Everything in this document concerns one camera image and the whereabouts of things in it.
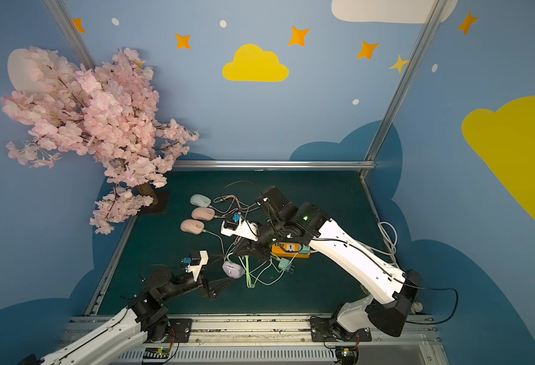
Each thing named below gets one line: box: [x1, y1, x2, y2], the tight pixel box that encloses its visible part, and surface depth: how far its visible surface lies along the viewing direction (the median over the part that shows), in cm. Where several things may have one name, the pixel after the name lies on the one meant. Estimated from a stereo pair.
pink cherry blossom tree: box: [0, 47, 200, 235], surface depth 71 cm
